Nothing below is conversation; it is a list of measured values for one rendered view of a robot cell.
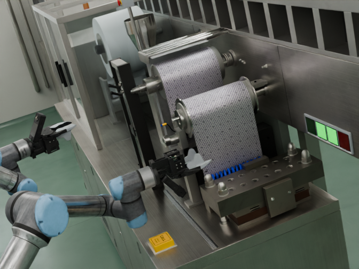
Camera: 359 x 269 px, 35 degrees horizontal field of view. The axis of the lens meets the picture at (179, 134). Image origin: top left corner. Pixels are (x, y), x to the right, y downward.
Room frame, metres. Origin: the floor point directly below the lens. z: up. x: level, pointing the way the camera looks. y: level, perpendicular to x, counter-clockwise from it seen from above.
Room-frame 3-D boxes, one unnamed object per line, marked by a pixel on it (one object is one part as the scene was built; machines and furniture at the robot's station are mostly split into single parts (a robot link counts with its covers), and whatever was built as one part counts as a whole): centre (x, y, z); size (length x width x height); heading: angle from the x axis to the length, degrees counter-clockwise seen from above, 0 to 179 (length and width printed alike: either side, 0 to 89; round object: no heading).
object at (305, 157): (1.78, -0.40, 1.05); 0.04 x 0.04 x 0.04
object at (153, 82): (2.16, 0.05, 1.33); 0.06 x 0.06 x 0.06; 15
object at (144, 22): (2.64, 0.05, 1.50); 0.14 x 0.14 x 0.06
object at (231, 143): (1.89, -0.16, 1.11); 0.23 x 0.01 x 0.18; 105
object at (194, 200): (1.94, 0.01, 1.05); 0.06 x 0.05 x 0.31; 105
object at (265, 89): (1.99, -0.32, 1.25); 0.07 x 0.04 x 0.04; 105
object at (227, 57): (2.24, -0.25, 1.33); 0.07 x 0.07 x 0.07; 15
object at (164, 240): (1.71, 0.15, 0.91); 0.07 x 0.07 x 0.02; 15
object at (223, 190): (1.70, -0.09, 1.05); 0.04 x 0.04 x 0.04
